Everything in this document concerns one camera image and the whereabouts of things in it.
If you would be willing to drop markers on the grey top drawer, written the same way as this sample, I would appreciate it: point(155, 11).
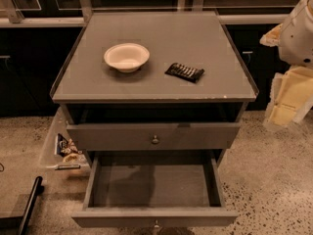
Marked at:
point(153, 136)

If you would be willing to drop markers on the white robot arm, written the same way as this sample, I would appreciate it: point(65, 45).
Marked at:
point(296, 38)

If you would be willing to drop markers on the black bar on floor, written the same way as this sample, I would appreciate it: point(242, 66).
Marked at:
point(20, 220)

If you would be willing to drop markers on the grey drawer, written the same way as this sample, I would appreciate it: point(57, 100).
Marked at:
point(153, 136)
point(154, 190)

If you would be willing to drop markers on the clear plastic storage bin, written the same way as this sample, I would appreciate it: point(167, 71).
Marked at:
point(51, 156)

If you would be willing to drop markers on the white paper bowl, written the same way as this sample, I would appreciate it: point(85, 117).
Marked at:
point(126, 57)

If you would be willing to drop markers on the black snack packet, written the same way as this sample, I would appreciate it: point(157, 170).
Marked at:
point(184, 72)

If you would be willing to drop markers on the metal window frame rail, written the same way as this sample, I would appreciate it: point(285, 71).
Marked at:
point(27, 13)

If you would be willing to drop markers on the snack bags in bin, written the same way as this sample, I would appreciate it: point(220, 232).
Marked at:
point(66, 149)

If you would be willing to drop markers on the grey drawer cabinet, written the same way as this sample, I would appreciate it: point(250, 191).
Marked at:
point(91, 92)

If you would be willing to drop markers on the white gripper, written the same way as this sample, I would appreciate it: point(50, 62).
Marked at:
point(297, 38)

